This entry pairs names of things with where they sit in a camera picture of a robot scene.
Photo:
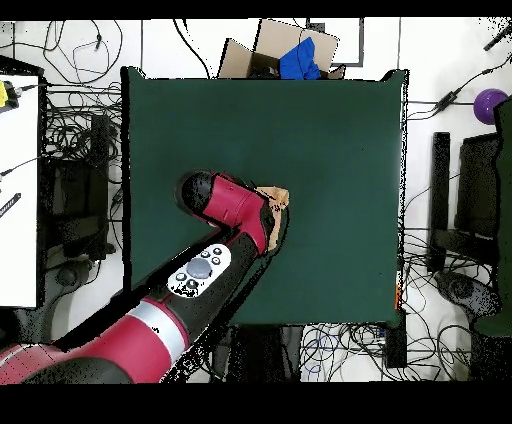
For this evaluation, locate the orange terry towel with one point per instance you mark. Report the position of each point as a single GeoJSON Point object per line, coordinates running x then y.
{"type": "Point", "coordinates": [280, 196]}

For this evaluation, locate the dark green table cloth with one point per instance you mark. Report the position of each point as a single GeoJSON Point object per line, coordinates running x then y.
{"type": "Point", "coordinates": [260, 120]}

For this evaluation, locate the blue cloth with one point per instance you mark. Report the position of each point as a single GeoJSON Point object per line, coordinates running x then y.
{"type": "Point", "coordinates": [298, 62]}

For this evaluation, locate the black equipment stand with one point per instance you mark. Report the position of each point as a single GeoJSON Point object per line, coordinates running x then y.
{"type": "Point", "coordinates": [98, 180]}

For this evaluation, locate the brown cardboard box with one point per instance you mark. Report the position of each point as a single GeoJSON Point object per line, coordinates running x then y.
{"type": "Point", "coordinates": [276, 40]}

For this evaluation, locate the black box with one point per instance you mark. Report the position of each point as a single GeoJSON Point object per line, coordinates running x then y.
{"type": "Point", "coordinates": [396, 344]}

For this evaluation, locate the black power adapter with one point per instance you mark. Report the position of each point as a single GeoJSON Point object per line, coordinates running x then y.
{"type": "Point", "coordinates": [446, 102]}

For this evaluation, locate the white table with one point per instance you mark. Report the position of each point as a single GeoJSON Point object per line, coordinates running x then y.
{"type": "Point", "coordinates": [18, 200]}

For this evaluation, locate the black bar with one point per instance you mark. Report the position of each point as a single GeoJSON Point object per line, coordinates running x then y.
{"type": "Point", "coordinates": [10, 204]}

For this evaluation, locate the dark green draped cloth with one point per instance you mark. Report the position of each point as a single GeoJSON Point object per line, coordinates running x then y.
{"type": "Point", "coordinates": [504, 200]}

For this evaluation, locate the purple ball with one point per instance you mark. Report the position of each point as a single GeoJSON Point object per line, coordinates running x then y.
{"type": "Point", "coordinates": [486, 106]}

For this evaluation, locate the yellow black tool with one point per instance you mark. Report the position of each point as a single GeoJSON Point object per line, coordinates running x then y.
{"type": "Point", "coordinates": [6, 96]}

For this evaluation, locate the black rod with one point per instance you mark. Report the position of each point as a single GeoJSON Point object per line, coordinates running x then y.
{"type": "Point", "coordinates": [498, 38]}

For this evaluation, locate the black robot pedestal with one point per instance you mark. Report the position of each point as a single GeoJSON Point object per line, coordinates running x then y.
{"type": "Point", "coordinates": [260, 352]}

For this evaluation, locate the black upright post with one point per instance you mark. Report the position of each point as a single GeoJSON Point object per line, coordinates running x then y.
{"type": "Point", "coordinates": [439, 180]}

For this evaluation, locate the black floor frame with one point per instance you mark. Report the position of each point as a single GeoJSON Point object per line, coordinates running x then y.
{"type": "Point", "coordinates": [362, 44]}

